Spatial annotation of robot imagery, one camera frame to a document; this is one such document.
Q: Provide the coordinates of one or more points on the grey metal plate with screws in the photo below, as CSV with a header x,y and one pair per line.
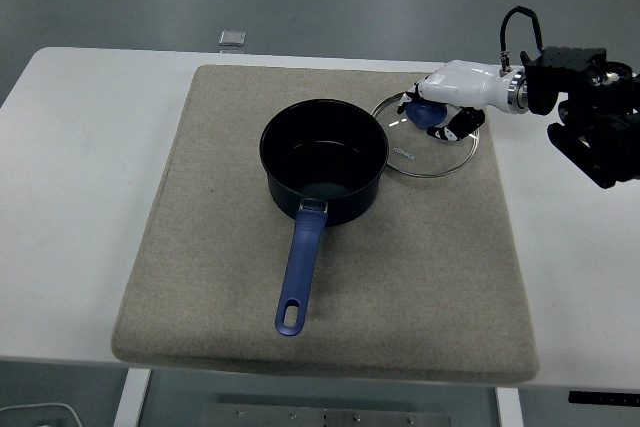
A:
x,y
325,417

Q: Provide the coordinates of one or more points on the black label strip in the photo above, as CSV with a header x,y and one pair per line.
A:
x,y
605,397

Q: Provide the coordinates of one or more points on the beige fabric mat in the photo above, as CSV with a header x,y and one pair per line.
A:
x,y
425,272

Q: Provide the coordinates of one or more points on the glass pot lid blue knob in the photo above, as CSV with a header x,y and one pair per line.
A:
x,y
425,157

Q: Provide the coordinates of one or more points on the white table leg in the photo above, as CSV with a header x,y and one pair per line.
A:
x,y
509,409
131,399

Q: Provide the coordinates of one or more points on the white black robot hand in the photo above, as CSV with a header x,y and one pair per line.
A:
x,y
465,84

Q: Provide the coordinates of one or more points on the small silver floor plate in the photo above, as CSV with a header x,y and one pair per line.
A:
x,y
232,38

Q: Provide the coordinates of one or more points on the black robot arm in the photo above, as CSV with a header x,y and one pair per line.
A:
x,y
600,147

